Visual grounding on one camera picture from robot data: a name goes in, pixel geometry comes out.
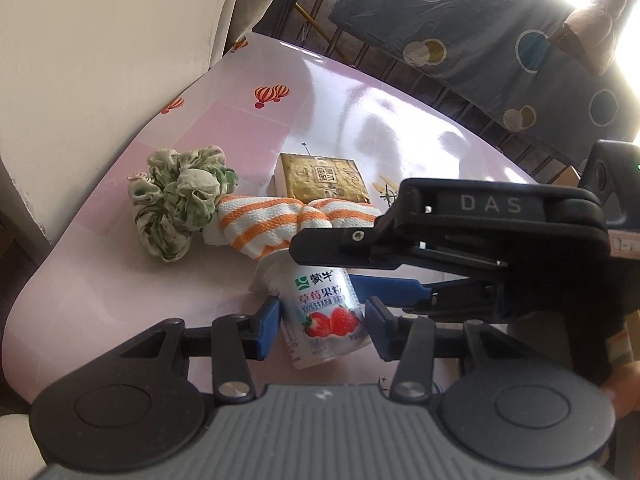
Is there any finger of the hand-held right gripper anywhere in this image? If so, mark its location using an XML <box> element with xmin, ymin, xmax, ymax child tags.
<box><xmin>347</xmin><ymin>275</ymin><xmax>504</xmax><ymax>321</ymax></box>
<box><xmin>288</xmin><ymin>227</ymin><xmax>509</xmax><ymax>267</ymax></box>

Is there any tan hanging cloth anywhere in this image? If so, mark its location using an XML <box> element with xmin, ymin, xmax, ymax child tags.
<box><xmin>550</xmin><ymin>0</ymin><xmax>632</xmax><ymax>77</ymax></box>

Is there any yellow pole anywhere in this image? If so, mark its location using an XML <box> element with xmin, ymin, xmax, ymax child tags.
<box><xmin>294</xmin><ymin>2</ymin><xmax>342</xmax><ymax>57</ymax></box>

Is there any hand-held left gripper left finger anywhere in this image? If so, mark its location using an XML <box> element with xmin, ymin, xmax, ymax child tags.
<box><xmin>119</xmin><ymin>296</ymin><xmax>282</xmax><ymax>405</ymax></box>

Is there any person's right hand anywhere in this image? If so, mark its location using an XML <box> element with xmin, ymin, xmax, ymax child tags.
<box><xmin>600</xmin><ymin>357</ymin><xmax>632</xmax><ymax>419</ymax></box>

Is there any blue sheet with circles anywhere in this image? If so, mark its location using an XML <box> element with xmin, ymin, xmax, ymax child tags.
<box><xmin>327</xmin><ymin>0</ymin><xmax>640</xmax><ymax>167</ymax></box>

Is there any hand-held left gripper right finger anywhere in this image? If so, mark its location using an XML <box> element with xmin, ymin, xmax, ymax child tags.
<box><xmin>365</xmin><ymin>297</ymin><xmax>522</xmax><ymax>402</ymax></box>

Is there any orange striped towel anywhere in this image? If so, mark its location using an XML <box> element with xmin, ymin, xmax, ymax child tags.
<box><xmin>202</xmin><ymin>194</ymin><xmax>384</xmax><ymax>261</ymax></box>

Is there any gold foil packet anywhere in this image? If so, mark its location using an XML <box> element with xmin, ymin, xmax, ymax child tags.
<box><xmin>270</xmin><ymin>152</ymin><xmax>372</xmax><ymax>205</ymax></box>

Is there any strawberry yogurt cup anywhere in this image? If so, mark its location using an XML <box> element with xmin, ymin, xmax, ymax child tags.
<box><xmin>248</xmin><ymin>252</ymin><xmax>374</xmax><ymax>371</ymax></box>

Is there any green patterned scrunchie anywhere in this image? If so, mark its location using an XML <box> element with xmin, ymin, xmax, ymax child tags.
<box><xmin>127</xmin><ymin>144</ymin><xmax>240</xmax><ymax>262</ymax></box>

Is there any pink printed tablecloth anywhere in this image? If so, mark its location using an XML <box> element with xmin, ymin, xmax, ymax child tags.
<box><xmin>2</xmin><ymin>32</ymin><xmax>587</xmax><ymax>411</ymax></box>

